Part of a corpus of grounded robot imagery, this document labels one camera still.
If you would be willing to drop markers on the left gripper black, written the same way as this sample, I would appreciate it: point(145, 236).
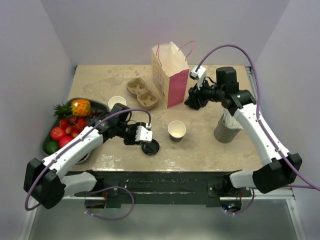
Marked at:
point(132, 140)

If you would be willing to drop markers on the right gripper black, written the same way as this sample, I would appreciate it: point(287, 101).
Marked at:
point(194, 94)

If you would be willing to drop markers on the black coffee cup lid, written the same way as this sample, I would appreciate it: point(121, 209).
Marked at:
point(150, 148)

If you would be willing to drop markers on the dark paper coffee cup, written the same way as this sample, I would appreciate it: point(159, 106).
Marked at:
point(176, 130)

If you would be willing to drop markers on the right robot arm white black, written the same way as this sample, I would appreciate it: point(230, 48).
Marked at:
point(279, 166)

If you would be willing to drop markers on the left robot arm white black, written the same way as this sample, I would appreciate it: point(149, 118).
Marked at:
point(47, 180)

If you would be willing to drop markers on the pink beige paper bag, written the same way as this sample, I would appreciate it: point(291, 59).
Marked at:
point(170, 71)

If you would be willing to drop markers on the grey straw holder cup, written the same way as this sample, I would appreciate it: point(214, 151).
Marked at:
point(224, 134)

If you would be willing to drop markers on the cardboard cup carrier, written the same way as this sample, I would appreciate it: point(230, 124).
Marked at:
point(146, 98)

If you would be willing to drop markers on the dark red grapes bunch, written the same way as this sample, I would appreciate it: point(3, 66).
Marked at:
point(95, 113)

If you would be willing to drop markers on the dark green fruit tray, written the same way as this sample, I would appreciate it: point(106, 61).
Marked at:
point(76, 126)

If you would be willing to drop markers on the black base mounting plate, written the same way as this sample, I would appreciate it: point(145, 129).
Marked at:
point(160, 188)

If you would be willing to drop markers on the toy pineapple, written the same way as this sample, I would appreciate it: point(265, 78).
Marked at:
point(78, 107)

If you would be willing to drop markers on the red apple rear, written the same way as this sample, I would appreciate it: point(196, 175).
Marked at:
point(63, 123)

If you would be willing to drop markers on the red apple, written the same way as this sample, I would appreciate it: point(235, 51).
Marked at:
point(57, 133)
point(63, 123)

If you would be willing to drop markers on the red apple front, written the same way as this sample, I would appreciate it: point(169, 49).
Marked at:
point(57, 133)

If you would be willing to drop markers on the green lime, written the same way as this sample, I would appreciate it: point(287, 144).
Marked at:
point(51, 147)

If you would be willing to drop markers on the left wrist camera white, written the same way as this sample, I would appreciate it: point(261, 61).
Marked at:
point(143, 134)

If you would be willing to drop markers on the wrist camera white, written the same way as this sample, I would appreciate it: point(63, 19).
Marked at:
point(198, 73)
point(143, 134)

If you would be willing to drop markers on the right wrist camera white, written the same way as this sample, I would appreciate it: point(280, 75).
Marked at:
point(198, 73)

